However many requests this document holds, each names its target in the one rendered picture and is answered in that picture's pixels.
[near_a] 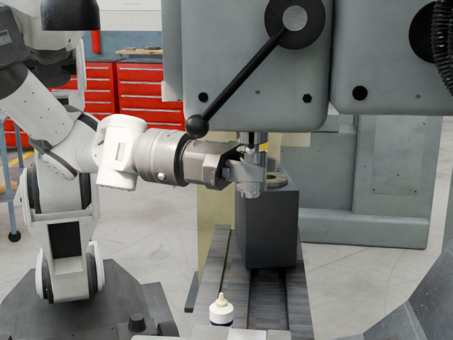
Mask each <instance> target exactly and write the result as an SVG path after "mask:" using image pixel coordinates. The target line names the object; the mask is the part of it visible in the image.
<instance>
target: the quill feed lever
mask: <svg viewBox="0 0 453 340"><path fill-rule="evenodd" d="M325 22H326V12H325V8H324V4H323V3H322V0H270V1H269V3H268V4H267V7H266V10H265V14H264V24H265V28H266V32H267V33H268V36H269V37H270V39H269V40H268V41H267V42H266V43H265V44H264V46H263V47H262V48H261V49H260V50H259V51H258V52H257V53H256V54H255V55H254V56H253V57H252V59H251V60H250V61H249V62H248V63H247V64H246V66H245V67H244V68H243V69H242V70H241V71H240V72H239V73H238V74H237V75H236V76H235V77H234V79H233V80H232V81H231V82H230V83H229V85H228V86H227V87H226V88H225V89H224V90H223V91H222V92H221V93H220V94H219V95H218V96H217V97H216V99H215V100H214V101H213V102H212V103H211V104H210V106H209V107H208V108H207V109H206V110H205V111H204V112H203V113H202V114H201V115H192V116H190V117H189V118H188V119H187V121H186V123H185V131H186V132H187V134H188V135H189V136H190V137H192V138H195V139H199V138H203V137H204V136H205V135H206V134H207V133H208V130H209V123H208V122H209V120H210V119H211V118H212V117H213V116H214V115H215V114H216V112H217V111H218V110H219V109H220V108H221V107H222V106H223V105H224V104H225V103H226V102H227V101H228V100H229V98H230V97H231V96H232V95H233V94H234V93H235V92H236V90H237V89H238V88H239V87H240V86H241V85H242V84H243V83H244V81H246V79H248V77H249V76H250V75H251V74H252V73H253V72H254V71H255V69H256V68H257V67H258V66H259V65H260V64H261V63H262V61H263V60H264V59H265V58H267V56H269V54H270V53H271V52H272V51H273V50H274V49H275V47H276V46H277V45H279V46H280V47H282V48H285V49H291V50H297V49H303V48H305V47H308V46H309V45H311V44H312V43H314V42H315V41H316V40H317V39H318V37H319V36H320V34H321V33H322V31H323V29H324V26H325Z"/></svg>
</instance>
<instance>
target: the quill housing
mask: <svg viewBox="0 0 453 340"><path fill-rule="evenodd" d="M269 1H270V0H181V33H182V61H183V112H184V116H185V119H186V121H187V119H188V118H189V117H190V116H192V115H201V114H202V113H203V112H204V111H205V110H206V109H207V108H208V107H209V106H210V104H211V103H212V102H213V101H214V100H215V99H216V97H217V96H218V95H219V94H220V93H221V92H222V91H223V90H224V89H225V88H226V87H227V86H228V85H229V83H230V82H231V81H232V80H233V79H234V77H235V76H236V75H237V74H238V73H239V72H240V71H241V70H242V69H243V68H244V67H245V66H246V64H247V63H248V62H249V61H250V60H251V59H252V57H253V56H254V55H255V54H256V53H257V52H258V51H259V50H260V49H261V48H262V47H263V46H264V44H265V43H266V42H267V41H268V40H269V39H270V37H269V36H268V33H267V32H266V28H265V24H264V14H265V10H266V7H267V4H268V3H269ZM322 3H323V4H324V8H325V12H326V22H325V26H324V29H323V31H322V33H321V34H320V36H319V37H318V39H317V40H316V41H315V42H313V43H312V44H311V45H309V46H308V47H305V48H303V49H297V50H291V49H285V48H282V47H280V46H279V45H277V46H276V47H275V49H274V50H273V51H272V52H271V53H270V54H269V56H267V58H265V59H264V60H263V61H262V63H261V64H260V65H259V66H258V67H257V68H256V69H255V71H254V72H253V73H252V74H251V75H250V76H249V77H248V79H246V81H244V83H243V84H242V85H241V86H240V87H239V88H238V89H237V90H236V92H235V93H234V94H233V95H232V96H231V97H230V98H229V100H228V101H227V102H226V103H225V104H224V105H223V106H222V107H221V108H220V109H219V110H218V111H217V112H216V114H215V115H214V116H213V117H212V118H211V119H210V120H209V122H208V123H209V130H208V131H209V132H278V133H309V132H314V131H316V130H318V129H320V128H321V127H322V126H323V124H324V122H325V121H326V119H327V115H328V102H329V89H330V66H331V54H332V31H333V19H334V0H322Z"/></svg>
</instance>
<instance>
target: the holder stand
mask: <svg viewBox="0 0 453 340"><path fill-rule="evenodd" d="M298 219H299V189H298V188H297V186H296V185H295V184H294V182H293V181H292V179H291V178H290V177H289V175H288V173H287V172H286V171H285V170H284V168H283V167H282V165H281V164H280V163H277V171H276V172H275V173H268V174H267V190H266V191H264V192H261V193H260V195H259V196H258V197H257V198H246V197H244V195H243V192H240V191H239V190H237V189H236V182H235V233H236V236H237V241H238V244H239V248H240V251H241V255H242V258H243V263H244V265H245V268H268V267H284V266H296V264H297V235H298Z"/></svg>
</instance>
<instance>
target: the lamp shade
mask: <svg viewBox="0 0 453 340"><path fill-rule="evenodd" d="M40 16H41V23H42V30H45V31H87V30H101V29H100V10H99V6H98V3H97V1H96V0H42V1H41V4H40Z"/></svg>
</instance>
